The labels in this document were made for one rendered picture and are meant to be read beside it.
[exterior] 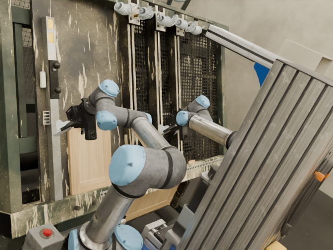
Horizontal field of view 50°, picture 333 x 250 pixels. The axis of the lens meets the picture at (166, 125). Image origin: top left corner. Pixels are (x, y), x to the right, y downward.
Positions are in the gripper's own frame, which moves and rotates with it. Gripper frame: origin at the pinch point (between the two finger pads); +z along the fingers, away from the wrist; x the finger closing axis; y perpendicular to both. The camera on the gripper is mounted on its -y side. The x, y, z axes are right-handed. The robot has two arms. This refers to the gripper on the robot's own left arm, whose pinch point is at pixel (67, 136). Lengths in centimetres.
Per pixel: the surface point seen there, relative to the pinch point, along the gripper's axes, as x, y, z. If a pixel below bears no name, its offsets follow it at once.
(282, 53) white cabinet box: -413, 113, 2
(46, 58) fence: -11, 49, 7
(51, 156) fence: -12.1, 6.2, 33.0
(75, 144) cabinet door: -28.3, 11.5, 31.2
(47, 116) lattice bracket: -11.1, 24.5, 23.0
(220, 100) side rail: -198, 39, 22
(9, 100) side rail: 11.5, 28.8, 15.1
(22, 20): -1, 68, 2
